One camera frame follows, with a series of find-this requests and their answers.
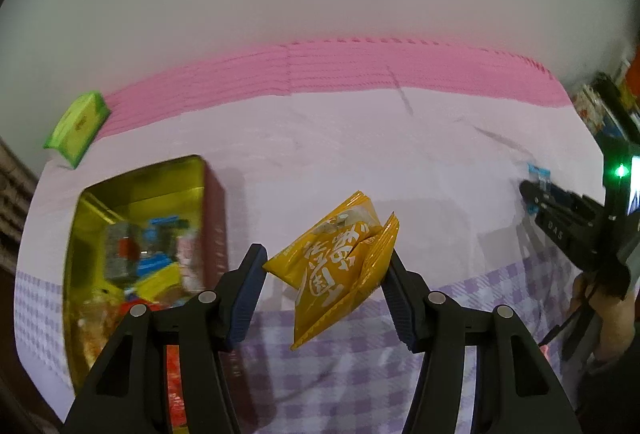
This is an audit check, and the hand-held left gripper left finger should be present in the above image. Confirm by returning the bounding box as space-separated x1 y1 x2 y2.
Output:
61 242 269 434

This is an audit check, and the clear orange stick snack packet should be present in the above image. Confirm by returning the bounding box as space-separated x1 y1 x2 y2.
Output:
75 299 121 365

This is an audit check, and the pink foam mat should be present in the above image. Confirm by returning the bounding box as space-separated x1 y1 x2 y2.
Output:
102 34 573 137

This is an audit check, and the black case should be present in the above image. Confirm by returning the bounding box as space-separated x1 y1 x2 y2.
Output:
595 73 640 142

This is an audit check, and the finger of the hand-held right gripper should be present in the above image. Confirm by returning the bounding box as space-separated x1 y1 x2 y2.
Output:
549 187 604 222
519 178 552 216

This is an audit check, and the yellow snack packet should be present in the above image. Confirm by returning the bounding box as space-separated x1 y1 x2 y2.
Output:
262 190 402 351

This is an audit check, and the floral printed box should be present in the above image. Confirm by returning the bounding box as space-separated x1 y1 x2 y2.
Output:
572 84 603 135

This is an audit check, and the blue striped candy wrapper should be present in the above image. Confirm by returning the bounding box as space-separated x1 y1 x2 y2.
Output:
134 253 176 279

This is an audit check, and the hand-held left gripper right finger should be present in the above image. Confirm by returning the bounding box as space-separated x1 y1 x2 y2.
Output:
381 248 582 434

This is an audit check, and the green tissue pack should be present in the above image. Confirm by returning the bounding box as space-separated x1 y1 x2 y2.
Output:
42 91 111 171

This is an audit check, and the dark green block packet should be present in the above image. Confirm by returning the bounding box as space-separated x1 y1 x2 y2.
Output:
105 221 146 280

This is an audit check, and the person's right hand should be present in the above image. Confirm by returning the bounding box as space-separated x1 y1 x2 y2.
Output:
570 273 608 315

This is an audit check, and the narrow blue candy wrapper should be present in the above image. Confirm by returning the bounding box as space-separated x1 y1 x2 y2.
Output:
527 163 552 195

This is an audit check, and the orange yellow box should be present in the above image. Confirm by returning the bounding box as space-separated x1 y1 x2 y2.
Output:
617 59 640 115

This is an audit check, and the blue orange printed box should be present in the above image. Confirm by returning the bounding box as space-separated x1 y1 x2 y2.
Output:
597 114 623 140

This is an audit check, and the rattan furniture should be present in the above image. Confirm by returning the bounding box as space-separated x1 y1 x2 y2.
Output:
0 139 40 275

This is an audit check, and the maroon gold tin box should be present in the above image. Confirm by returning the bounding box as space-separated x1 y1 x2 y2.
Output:
62 154 246 434

